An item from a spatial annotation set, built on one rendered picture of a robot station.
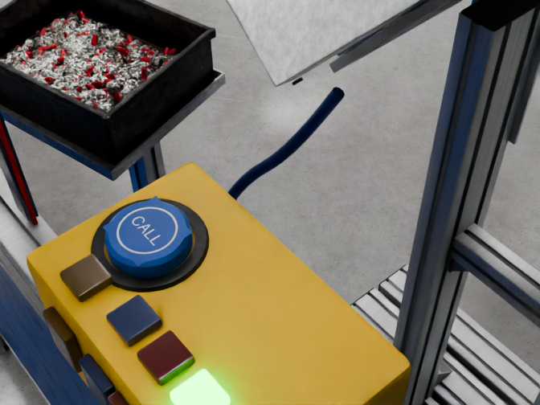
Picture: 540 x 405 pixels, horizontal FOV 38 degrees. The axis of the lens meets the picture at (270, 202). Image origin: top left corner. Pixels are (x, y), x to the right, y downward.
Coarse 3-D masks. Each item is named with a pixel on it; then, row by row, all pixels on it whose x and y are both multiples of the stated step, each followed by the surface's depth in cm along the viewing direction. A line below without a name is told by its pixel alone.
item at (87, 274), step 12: (72, 264) 35; (84, 264) 35; (96, 264) 35; (60, 276) 35; (72, 276) 35; (84, 276) 35; (96, 276) 35; (108, 276) 35; (72, 288) 34; (84, 288) 34; (96, 288) 34; (84, 300) 34
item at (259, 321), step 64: (192, 192) 39; (64, 256) 36; (192, 256) 36; (256, 256) 36; (64, 320) 36; (192, 320) 34; (256, 320) 34; (320, 320) 34; (128, 384) 32; (256, 384) 32; (320, 384) 32; (384, 384) 32
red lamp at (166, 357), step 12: (168, 336) 33; (144, 348) 32; (156, 348) 32; (168, 348) 32; (180, 348) 32; (144, 360) 32; (156, 360) 32; (168, 360) 32; (180, 360) 32; (192, 360) 32; (156, 372) 31; (168, 372) 31; (180, 372) 32
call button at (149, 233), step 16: (128, 208) 37; (144, 208) 37; (160, 208) 37; (176, 208) 37; (112, 224) 36; (128, 224) 36; (144, 224) 36; (160, 224) 36; (176, 224) 36; (112, 240) 35; (128, 240) 35; (144, 240) 35; (160, 240) 35; (176, 240) 35; (112, 256) 35; (128, 256) 35; (144, 256) 35; (160, 256) 35; (176, 256) 35; (128, 272) 35; (144, 272) 35; (160, 272) 35
